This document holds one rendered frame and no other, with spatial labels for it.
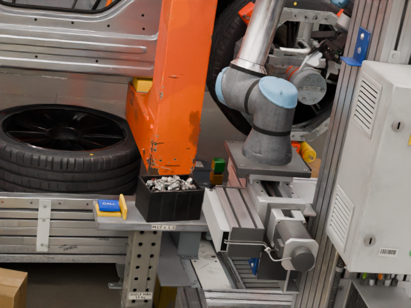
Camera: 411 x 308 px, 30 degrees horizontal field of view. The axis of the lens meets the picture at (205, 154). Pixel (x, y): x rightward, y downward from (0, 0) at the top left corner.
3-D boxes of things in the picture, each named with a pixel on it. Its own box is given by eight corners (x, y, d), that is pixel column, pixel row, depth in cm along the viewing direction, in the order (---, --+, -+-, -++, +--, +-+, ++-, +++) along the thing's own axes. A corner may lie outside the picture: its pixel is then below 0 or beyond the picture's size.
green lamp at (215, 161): (221, 168, 271) (222, 157, 269) (224, 172, 267) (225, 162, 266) (210, 167, 270) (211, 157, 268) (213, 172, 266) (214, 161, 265)
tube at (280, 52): (301, 47, 306) (306, 21, 303) (318, 60, 289) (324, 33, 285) (260, 43, 302) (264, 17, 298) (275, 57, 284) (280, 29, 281)
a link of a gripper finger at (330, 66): (333, 85, 279) (335, 64, 272) (323, 77, 282) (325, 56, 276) (339, 82, 280) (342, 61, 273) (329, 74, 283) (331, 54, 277)
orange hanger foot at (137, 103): (160, 117, 344) (170, 42, 332) (184, 163, 297) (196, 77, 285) (123, 115, 340) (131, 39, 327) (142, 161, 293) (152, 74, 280)
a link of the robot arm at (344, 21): (338, 10, 268) (351, 16, 273) (331, 21, 269) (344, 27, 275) (351, 19, 263) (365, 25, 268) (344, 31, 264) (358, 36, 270)
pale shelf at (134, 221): (208, 210, 284) (209, 203, 283) (219, 232, 269) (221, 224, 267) (92, 208, 272) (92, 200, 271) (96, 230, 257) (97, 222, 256)
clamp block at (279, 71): (277, 73, 294) (279, 60, 292) (284, 80, 286) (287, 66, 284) (265, 72, 292) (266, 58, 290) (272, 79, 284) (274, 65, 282)
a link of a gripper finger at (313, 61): (306, 70, 266) (327, 55, 267) (296, 62, 270) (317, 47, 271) (307, 76, 268) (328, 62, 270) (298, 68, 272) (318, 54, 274)
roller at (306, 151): (293, 139, 353) (296, 128, 351) (317, 165, 326) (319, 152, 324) (282, 139, 351) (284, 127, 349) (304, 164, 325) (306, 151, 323)
